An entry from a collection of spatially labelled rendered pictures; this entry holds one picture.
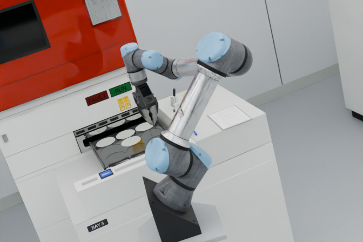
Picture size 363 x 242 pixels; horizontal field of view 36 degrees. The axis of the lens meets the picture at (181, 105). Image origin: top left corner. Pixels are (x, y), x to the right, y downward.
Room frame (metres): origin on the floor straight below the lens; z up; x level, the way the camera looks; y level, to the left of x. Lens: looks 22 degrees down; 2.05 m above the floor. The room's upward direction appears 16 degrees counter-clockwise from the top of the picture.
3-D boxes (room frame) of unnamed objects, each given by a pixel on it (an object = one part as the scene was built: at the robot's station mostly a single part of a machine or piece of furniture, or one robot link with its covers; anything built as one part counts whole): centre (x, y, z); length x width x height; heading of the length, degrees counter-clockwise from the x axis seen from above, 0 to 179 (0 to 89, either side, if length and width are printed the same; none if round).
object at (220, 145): (2.58, -0.11, 0.89); 0.62 x 0.35 x 0.14; 15
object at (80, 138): (2.77, 0.36, 0.89); 0.44 x 0.02 x 0.10; 105
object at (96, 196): (2.21, 0.26, 0.89); 0.55 x 0.09 x 0.14; 105
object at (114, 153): (2.57, 0.29, 0.90); 0.34 x 0.34 x 0.01; 15
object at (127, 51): (2.25, 0.14, 1.40); 0.09 x 0.08 x 0.11; 38
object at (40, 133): (2.74, 0.53, 1.02); 0.81 x 0.03 x 0.40; 105
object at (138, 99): (2.26, 0.14, 1.24); 0.09 x 0.08 x 0.12; 15
